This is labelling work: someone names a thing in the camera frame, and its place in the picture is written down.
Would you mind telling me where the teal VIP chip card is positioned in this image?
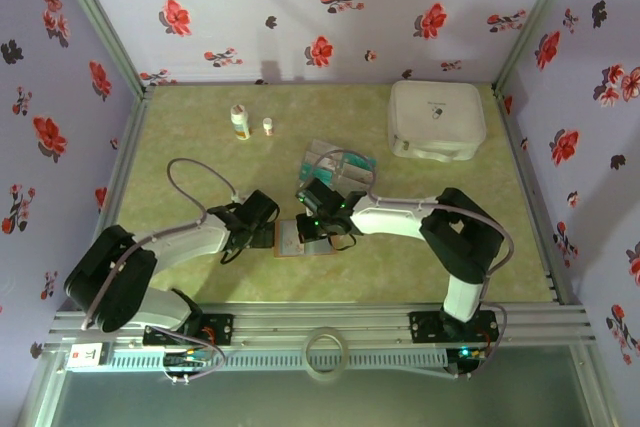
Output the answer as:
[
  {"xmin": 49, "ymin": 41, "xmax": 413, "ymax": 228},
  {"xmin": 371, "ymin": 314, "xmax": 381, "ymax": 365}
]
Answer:
[
  {"xmin": 344, "ymin": 151, "xmax": 378, "ymax": 169},
  {"xmin": 299, "ymin": 164, "xmax": 334, "ymax": 184}
]

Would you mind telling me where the clear acrylic card display stand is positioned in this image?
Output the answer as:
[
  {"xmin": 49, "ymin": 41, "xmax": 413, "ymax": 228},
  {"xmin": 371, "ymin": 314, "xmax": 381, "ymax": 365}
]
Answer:
[{"xmin": 298, "ymin": 138, "xmax": 380, "ymax": 198}]

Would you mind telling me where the tall white medicine bottle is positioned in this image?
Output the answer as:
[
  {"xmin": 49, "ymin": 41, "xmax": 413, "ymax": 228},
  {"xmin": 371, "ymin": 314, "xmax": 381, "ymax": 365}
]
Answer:
[{"xmin": 229, "ymin": 103, "xmax": 253, "ymax": 141}]

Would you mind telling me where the green circuit board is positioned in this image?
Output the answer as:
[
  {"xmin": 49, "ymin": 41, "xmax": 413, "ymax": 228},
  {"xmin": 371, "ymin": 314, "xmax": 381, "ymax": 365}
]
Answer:
[{"xmin": 162, "ymin": 351, "xmax": 214, "ymax": 371}]

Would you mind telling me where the white zip medicine pouch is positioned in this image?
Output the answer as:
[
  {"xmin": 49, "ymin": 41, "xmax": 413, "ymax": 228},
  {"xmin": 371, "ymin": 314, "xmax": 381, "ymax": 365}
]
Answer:
[{"xmin": 388, "ymin": 79, "xmax": 488, "ymax": 163}]

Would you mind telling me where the white box with red label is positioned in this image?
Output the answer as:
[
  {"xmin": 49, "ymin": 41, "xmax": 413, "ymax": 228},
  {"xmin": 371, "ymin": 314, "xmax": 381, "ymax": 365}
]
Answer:
[{"xmin": 66, "ymin": 342, "xmax": 109, "ymax": 373}]

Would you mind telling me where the grey right arm cable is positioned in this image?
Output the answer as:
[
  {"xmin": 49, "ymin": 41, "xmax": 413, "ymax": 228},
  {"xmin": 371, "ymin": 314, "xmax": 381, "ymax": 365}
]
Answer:
[{"xmin": 307, "ymin": 148, "xmax": 516, "ymax": 379}]

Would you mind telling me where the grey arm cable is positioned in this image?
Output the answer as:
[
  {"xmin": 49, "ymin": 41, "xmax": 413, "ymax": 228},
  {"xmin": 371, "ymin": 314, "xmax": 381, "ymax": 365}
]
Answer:
[
  {"xmin": 307, "ymin": 148, "xmax": 516, "ymax": 379},
  {"xmin": 82, "ymin": 157, "xmax": 229, "ymax": 387}
]

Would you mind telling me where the aluminium frame rail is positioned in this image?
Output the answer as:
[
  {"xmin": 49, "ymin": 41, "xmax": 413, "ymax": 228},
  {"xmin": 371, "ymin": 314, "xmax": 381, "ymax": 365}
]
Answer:
[{"xmin": 48, "ymin": 302, "xmax": 597, "ymax": 349}]

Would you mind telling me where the grey left arm cable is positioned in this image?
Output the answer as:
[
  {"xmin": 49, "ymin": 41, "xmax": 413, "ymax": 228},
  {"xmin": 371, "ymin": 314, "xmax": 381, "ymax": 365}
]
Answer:
[{"xmin": 82, "ymin": 157, "xmax": 229, "ymax": 387}]

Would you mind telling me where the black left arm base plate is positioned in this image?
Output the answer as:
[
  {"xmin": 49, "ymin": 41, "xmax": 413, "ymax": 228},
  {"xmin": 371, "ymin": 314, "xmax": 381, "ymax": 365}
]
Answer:
[{"xmin": 142, "ymin": 313, "xmax": 236, "ymax": 347}]

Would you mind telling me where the grey slotted cable duct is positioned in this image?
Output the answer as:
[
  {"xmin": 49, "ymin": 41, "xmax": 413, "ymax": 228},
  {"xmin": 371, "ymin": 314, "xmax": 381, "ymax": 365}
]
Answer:
[{"xmin": 107, "ymin": 349, "xmax": 450, "ymax": 372}]

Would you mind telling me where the clear tape ring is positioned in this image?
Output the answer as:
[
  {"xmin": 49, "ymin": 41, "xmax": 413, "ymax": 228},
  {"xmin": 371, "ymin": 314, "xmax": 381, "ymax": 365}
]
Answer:
[{"xmin": 304, "ymin": 326, "xmax": 349, "ymax": 384}]

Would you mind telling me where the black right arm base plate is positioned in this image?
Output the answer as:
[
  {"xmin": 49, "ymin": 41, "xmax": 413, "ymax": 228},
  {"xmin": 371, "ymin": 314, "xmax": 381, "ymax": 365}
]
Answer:
[{"xmin": 408, "ymin": 310, "xmax": 501, "ymax": 344}]

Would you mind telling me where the aluminium corner post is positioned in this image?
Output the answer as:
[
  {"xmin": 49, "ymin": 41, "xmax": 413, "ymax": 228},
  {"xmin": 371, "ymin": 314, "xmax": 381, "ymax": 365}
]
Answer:
[
  {"xmin": 47, "ymin": 0, "xmax": 154, "ymax": 98},
  {"xmin": 492, "ymin": 0, "xmax": 587, "ymax": 93}
]

